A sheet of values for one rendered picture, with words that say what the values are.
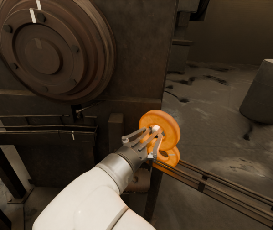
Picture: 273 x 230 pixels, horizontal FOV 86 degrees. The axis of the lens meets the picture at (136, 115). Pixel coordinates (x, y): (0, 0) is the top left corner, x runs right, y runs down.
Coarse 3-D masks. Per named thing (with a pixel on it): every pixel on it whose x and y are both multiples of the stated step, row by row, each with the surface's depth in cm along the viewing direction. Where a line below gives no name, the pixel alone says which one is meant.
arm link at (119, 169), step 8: (104, 160) 35; (112, 160) 35; (120, 160) 35; (104, 168) 33; (112, 168) 33; (120, 168) 34; (128, 168) 35; (112, 176) 32; (120, 176) 33; (128, 176) 34; (120, 184) 32; (128, 184) 36; (120, 192) 33
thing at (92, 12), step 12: (0, 0) 50; (84, 0) 50; (96, 12) 51; (96, 24) 53; (108, 36) 55; (0, 48) 58; (108, 48) 57; (108, 60) 60; (12, 72) 63; (108, 72) 62; (24, 84) 66; (84, 96) 69; (96, 96) 69
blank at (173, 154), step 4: (148, 148) 74; (152, 148) 72; (172, 148) 65; (176, 148) 67; (148, 152) 75; (168, 152) 67; (172, 152) 66; (176, 152) 66; (160, 156) 74; (172, 156) 67; (176, 156) 66; (164, 160) 71; (168, 160) 69; (172, 160) 68; (176, 160) 67; (172, 164) 69; (176, 164) 68
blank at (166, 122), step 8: (152, 112) 50; (160, 112) 49; (144, 120) 53; (152, 120) 51; (160, 120) 49; (168, 120) 47; (168, 128) 48; (176, 128) 48; (168, 136) 50; (176, 136) 48; (152, 144) 56; (160, 144) 54; (168, 144) 51
